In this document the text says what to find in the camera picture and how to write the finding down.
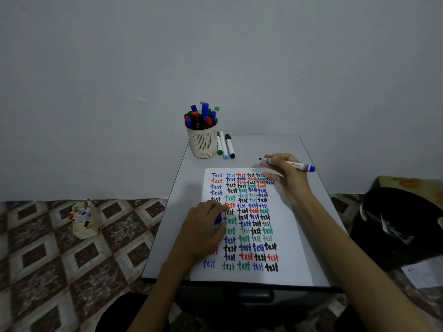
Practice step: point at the person's left hand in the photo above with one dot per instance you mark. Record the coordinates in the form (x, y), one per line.
(197, 238)

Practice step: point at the person's right hand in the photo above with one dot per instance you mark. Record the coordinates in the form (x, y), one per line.
(296, 184)

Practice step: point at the blue marker cap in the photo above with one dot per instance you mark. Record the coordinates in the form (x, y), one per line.
(218, 218)

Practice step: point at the white paper with colored writing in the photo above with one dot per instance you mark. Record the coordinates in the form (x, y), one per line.
(294, 262)

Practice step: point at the light blue capped white marker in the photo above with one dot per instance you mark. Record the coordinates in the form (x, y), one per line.
(224, 145)

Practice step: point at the white marker with red ends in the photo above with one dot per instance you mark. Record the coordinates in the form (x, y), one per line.
(208, 121)

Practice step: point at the black capped script label marker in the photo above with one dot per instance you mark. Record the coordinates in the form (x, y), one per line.
(200, 120)

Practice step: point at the black capped slim white marker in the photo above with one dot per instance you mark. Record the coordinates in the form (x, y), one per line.
(194, 120)

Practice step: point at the person's left forearm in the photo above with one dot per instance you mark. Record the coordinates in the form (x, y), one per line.
(155, 300)

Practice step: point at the person's right forearm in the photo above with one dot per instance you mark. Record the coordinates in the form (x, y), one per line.
(363, 269)

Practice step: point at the person's left leg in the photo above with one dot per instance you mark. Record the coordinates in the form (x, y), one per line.
(117, 318)

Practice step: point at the person's leg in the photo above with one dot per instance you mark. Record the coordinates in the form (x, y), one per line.
(342, 323)
(117, 318)

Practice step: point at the person's right leg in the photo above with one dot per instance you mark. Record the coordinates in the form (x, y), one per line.
(342, 323)

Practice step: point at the grey drawer cabinet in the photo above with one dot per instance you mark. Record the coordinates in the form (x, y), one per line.
(263, 145)

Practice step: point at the beige mesh cup black rim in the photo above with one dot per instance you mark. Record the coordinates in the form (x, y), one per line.
(202, 143)

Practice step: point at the small cream box of pens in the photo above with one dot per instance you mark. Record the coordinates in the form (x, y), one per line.
(84, 233)

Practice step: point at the black plastic bucket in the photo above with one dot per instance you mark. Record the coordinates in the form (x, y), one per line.
(408, 203)

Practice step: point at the yellow floral cushion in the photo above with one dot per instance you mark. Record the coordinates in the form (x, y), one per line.
(412, 183)

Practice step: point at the white sheet with faint marks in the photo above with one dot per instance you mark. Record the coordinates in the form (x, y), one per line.
(424, 274)

